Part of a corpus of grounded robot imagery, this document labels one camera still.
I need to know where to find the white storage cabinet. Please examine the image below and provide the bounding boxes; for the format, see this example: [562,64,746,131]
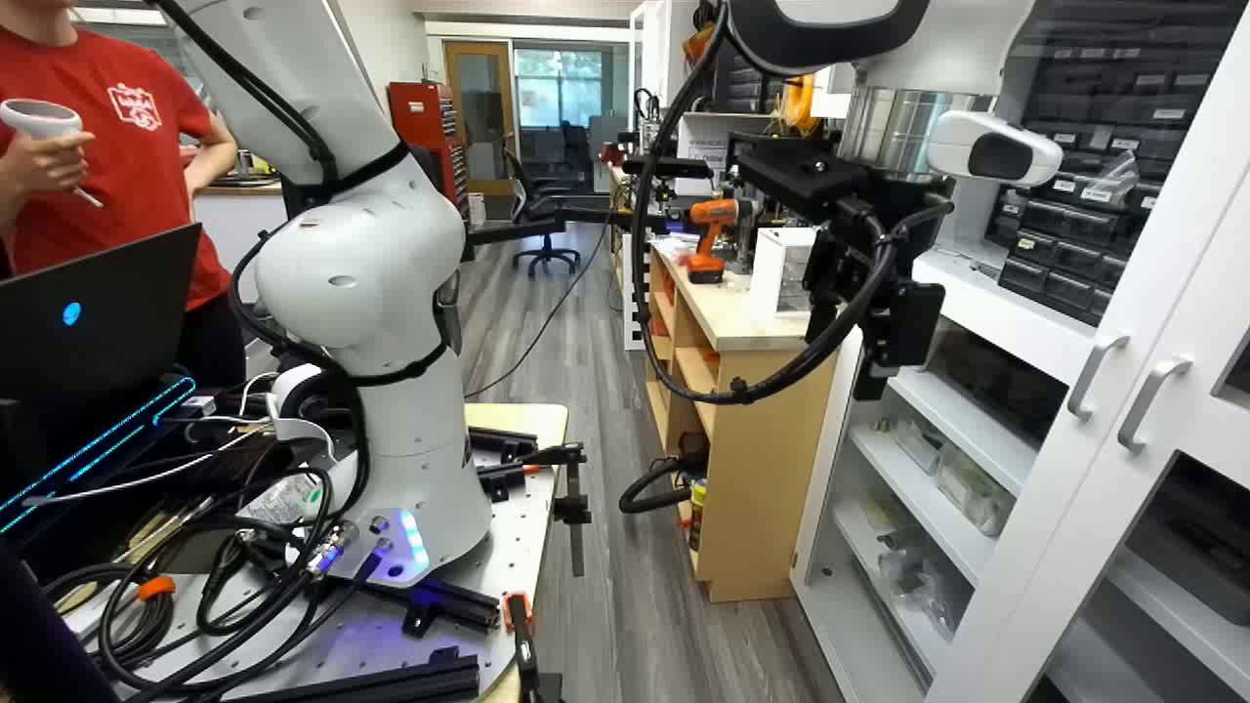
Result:
[787,0,1250,703]

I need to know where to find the black laptop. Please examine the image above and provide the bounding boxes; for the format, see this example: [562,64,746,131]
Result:
[0,218,205,411]

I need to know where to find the black cable bundle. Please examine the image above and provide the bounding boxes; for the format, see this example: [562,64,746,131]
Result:
[41,511,386,703]

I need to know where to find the person in red shirt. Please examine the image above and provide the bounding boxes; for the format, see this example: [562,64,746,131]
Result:
[0,0,248,396]

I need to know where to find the white counter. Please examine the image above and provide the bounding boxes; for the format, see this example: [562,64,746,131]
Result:
[192,181,289,275]

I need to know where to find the white glass cabinet door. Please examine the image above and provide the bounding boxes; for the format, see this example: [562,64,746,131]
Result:
[791,0,1247,703]
[988,24,1250,703]

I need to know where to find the black hard case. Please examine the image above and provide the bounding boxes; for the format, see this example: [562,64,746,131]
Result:
[927,326,1073,448]

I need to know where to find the wrist mounted camera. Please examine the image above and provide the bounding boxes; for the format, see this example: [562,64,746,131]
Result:
[927,110,1066,193]

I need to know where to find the white box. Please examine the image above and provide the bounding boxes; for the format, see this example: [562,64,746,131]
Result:
[751,224,824,319]

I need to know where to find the glass window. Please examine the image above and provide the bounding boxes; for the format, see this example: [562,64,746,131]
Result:
[510,46,631,159]

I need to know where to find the orange cordless drill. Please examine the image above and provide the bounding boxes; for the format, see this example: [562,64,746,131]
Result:
[681,193,751,290]

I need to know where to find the wooden workbench cabinet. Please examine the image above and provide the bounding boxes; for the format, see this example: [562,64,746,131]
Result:
[640,231,843,607]

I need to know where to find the person's hand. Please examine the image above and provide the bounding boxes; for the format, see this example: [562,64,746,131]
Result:
[0,127,99,210]

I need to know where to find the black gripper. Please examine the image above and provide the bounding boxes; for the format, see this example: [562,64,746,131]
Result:
[802,209,949,408]

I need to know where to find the black office chair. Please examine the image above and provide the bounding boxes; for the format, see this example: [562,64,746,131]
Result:
[504,153,618,280]

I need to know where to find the wooden door with glass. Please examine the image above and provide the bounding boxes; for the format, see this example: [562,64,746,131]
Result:
[441,36,524,204]

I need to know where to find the silver door handle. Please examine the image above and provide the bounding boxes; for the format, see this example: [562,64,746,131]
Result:
[1062,332,1134,422]
[1113,355,1195,457]

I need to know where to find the red tool cabinet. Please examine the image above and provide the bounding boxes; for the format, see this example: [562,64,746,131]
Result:
[381,77,464,204]

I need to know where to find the black drawer organizer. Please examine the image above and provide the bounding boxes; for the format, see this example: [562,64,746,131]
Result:
[991,181,1162,327]
[1006,0,1247,189]

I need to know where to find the orange and black clamp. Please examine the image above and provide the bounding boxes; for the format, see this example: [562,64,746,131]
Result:
[500,590,567,703]

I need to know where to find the yellow tool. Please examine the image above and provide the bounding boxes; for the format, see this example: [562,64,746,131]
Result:
[776,75,824,136]

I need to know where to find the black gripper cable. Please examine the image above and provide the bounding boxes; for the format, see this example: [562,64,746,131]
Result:
[625,11,961,411]

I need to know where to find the white controller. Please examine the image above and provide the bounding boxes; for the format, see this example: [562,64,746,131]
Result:
[267,359,343,463]

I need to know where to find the black aluminium bar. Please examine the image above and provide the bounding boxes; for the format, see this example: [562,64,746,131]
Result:
[229,645,485,703]

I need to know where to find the dark navy fabric object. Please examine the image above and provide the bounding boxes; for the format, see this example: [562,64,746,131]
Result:
[0,543,125,703]

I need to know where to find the black coiled cable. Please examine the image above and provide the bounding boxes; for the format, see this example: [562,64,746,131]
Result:
[613,444,714,521]

